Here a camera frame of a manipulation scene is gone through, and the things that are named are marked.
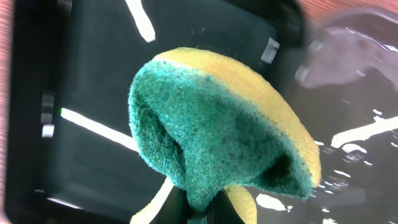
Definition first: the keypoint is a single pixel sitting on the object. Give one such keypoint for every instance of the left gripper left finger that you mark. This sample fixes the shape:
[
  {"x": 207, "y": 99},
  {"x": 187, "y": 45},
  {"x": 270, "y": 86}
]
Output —
[{"x": 175, "y": 208}]

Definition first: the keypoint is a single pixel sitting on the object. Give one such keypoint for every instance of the large black serving tray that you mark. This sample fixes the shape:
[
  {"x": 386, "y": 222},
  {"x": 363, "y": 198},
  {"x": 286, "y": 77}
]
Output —
[{"x": 345, "y": 94}]

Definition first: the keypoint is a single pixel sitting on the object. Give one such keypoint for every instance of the small black water tray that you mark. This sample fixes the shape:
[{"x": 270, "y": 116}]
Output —
[{"x": 82, "y": 56}]

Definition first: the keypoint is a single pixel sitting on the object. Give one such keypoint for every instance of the green yellow sponge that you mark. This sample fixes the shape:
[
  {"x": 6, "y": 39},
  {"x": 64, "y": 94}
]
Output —
[{"x": 213, "y": 126}]

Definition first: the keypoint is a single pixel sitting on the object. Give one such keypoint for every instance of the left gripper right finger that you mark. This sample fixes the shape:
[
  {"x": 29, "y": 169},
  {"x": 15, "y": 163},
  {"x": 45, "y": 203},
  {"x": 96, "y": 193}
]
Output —
[{"x": 221, "y": 210}]

